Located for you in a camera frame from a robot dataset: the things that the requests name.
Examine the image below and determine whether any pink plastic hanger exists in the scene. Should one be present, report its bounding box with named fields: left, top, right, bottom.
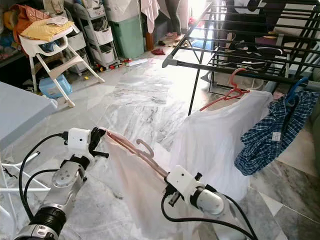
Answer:
left=105, top=129, right=169, bottom=179

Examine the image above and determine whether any pale pink garment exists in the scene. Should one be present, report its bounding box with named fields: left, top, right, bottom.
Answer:
left=102, top=135, right=197, bottom=240

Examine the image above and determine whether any blue plastic hanger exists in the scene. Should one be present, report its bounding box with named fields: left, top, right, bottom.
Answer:
left=284, top=76, right=310, bottom=104

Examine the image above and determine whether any light blue box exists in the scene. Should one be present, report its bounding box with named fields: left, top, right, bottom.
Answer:
left=39, top=75, right=74, bottom=99

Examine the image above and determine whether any white shirt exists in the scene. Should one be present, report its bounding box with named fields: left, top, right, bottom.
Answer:
left=167, top=90, right=277, bottom=202

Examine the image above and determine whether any grey folding table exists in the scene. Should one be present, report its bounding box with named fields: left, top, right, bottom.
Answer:
left=0, top=81, right=59, bottom=240

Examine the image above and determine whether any white paper sheet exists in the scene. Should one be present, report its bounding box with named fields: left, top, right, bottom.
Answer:
left=126, top=58, right=151, bottom=67

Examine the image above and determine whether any white baby high chair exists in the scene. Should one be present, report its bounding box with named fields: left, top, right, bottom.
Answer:
left=19, top=22, right=106, bottom=108

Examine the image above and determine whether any grey drawer trolley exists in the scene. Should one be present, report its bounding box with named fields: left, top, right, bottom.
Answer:
left=72, top=2, right=119, bottom=69

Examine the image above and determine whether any green storage bin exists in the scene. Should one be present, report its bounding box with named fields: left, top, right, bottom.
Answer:
left=109, top=15, right=146, bottom=60

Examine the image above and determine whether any blue plaid shirt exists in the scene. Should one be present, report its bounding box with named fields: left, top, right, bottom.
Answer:
left=234, top=90, right=320, bottom=177

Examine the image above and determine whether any yellow quilted cushion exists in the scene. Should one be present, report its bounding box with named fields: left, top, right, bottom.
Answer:
left=20, top=19, right=76, bottom=42

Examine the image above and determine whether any small white cloth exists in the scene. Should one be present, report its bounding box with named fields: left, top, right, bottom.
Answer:
left=47, top=16, right=71, bottom=27

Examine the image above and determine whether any white bag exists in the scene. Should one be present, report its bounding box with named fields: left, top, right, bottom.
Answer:
left=104, top=0, right=143, bottom=23

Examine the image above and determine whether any pink white garment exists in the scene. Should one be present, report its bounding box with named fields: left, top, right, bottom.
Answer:
left=140, top=0, right=161, bottom=34

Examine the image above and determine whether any orange brown bag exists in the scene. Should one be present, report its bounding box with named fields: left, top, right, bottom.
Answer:
left=12, top=5, right=52, bottom=34

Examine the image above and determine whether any black metal drying rack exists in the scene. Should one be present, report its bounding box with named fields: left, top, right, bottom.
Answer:
left=162, top=0, right=320, bottom=117

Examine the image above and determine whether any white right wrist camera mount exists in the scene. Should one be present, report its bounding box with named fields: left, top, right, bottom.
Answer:
left=166, top=165, right=201, bottom=199

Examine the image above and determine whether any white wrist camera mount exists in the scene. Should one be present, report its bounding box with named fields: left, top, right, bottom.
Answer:
left=66, top=128, right=92, bottom=160
left=166, top=165, right=201, bottom=199

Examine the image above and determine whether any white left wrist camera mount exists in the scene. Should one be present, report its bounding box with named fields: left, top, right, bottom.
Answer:
left=66, top=128, right=92, bottom=160

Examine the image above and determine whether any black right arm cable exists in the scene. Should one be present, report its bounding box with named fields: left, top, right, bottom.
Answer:
left=222, top=194, right=258, bottom=238
left=161, top=194, right=256, bottom=240

